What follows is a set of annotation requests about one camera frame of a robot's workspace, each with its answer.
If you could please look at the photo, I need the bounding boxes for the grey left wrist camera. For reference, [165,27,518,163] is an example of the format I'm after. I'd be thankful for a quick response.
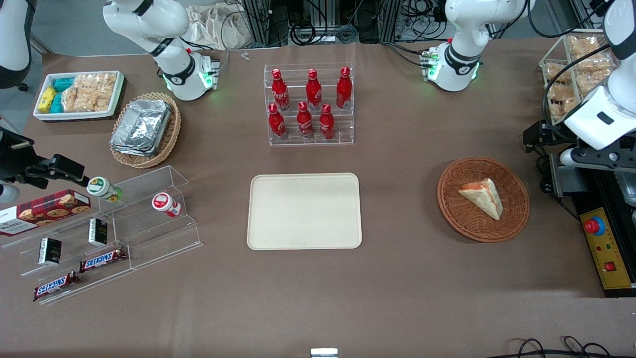
[560,147,636,171]

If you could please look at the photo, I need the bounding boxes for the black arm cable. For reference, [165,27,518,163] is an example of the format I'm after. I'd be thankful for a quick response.
[541,44,613,126]

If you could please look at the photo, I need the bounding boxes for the small black white box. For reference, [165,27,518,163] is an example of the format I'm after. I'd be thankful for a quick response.
[88,218,108,247]
[38,238,63,266]

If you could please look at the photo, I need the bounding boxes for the red tartan cookie box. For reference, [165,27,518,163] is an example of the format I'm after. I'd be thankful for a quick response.
[0,189,92,237]

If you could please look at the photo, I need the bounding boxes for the yellow control box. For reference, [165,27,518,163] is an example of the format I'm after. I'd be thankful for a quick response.
[580,206,636,291]

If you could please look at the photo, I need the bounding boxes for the oval light wicker basket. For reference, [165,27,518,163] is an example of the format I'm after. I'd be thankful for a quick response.
[109,92,182,169]

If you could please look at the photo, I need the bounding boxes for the black floor cable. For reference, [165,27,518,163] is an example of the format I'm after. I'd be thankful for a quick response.
[496,336,636,358]

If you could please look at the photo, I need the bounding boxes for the white rectangular snack tray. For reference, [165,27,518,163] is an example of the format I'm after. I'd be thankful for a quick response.
[33,71,125,121]

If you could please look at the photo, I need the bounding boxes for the grey metal plate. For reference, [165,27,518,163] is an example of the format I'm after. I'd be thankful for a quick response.
[549,153,580,198]

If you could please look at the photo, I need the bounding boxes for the yellow snack pack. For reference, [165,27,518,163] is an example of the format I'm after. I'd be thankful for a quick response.
[38,87,57,113]

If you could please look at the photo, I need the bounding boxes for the green lid yogurt cup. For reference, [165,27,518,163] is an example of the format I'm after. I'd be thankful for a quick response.
[86,177,123,203]

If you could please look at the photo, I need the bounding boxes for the aluminium frame post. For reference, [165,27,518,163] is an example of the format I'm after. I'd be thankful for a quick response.
[242,0,273,46]

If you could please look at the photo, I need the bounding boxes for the clear bin of snacks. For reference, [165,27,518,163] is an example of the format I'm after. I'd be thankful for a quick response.
[539,32,623,126]

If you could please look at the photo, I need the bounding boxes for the Snickers chocolate bar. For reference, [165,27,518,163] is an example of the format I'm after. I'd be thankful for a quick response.
[33,271,80,302]
[79,248,128,273]

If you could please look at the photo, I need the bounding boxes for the beige plastic tray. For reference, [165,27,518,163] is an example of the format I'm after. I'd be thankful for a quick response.
[247,173,363,250]

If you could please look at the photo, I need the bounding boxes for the clear bag rice crackers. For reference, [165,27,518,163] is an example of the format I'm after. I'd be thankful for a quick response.
[62,73,118,113]

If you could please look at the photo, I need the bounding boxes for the clear acrylic bottle rack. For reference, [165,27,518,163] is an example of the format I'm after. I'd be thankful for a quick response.
[263,63,355,147]

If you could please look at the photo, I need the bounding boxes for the red cola bottle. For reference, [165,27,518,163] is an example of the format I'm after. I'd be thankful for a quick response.
[271,69,291,111]
[306,69,322,111]
[268,103,287,140]
[336,66,353,110]
[318,103,335,140]
[297,101,315,139]

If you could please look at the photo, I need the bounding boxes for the clear bag fried snacks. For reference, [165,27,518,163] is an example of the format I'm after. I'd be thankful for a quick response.
[547,82,581,103]
[544,64,573,83]
[575,56,618,76]
[568,37,603,59]

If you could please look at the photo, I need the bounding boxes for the red lid yogurt cup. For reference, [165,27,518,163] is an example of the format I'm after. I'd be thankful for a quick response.
[152,192,182,218]

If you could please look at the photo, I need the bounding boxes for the round brown wicker basket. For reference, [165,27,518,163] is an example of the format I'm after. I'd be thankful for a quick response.
[437,157,530,243]

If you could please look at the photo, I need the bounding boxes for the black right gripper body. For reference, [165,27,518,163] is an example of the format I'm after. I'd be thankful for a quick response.
[0,128,48,182]

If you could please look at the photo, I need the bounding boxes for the clear plastic container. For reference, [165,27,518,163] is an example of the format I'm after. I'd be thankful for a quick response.
[618,171,636,205]

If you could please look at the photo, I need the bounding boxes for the clear acrylic stepped shelf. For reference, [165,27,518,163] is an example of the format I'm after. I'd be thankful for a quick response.
[97,165,204,272]
[0,201,136,305]

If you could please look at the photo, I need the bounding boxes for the triangular sandwich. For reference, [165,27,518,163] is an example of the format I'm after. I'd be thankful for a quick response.
[458,178,504,221]

